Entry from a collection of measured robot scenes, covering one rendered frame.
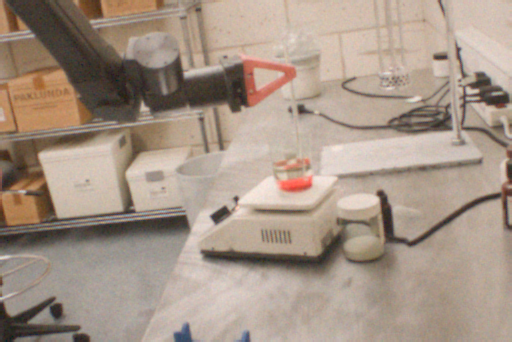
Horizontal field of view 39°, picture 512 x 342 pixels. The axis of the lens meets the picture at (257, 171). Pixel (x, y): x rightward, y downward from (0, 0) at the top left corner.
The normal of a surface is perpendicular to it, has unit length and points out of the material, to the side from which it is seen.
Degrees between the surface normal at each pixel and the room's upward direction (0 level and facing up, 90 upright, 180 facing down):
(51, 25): 133
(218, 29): 90
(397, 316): 0
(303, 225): 90
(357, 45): 90
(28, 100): 89
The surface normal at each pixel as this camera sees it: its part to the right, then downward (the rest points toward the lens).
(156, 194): -0.05, 0.30
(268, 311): -0.15, -0.94
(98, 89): -0.04, 0.87
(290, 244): -0.43, 0.33
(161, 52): -0.02, -0.47
